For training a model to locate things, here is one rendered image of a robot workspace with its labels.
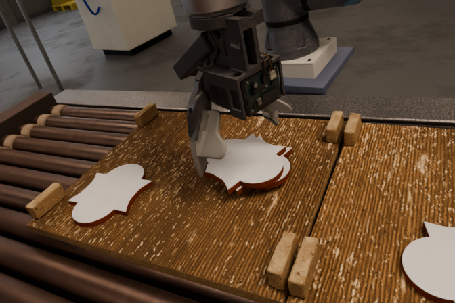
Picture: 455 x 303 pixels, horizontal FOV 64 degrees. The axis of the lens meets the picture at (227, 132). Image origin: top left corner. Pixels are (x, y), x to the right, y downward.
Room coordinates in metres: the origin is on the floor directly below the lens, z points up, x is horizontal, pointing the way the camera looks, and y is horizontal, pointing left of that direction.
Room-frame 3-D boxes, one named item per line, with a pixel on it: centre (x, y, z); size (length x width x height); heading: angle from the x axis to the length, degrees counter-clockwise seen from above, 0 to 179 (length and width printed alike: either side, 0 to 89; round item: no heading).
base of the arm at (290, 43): (0.97, -0.23, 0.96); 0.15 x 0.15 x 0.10
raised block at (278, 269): (0.26, -0.03, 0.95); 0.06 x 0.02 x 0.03; 148
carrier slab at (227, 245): (0.48, 0.07, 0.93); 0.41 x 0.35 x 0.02; 58
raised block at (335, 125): (0.49, -0.17, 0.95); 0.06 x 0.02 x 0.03; 148
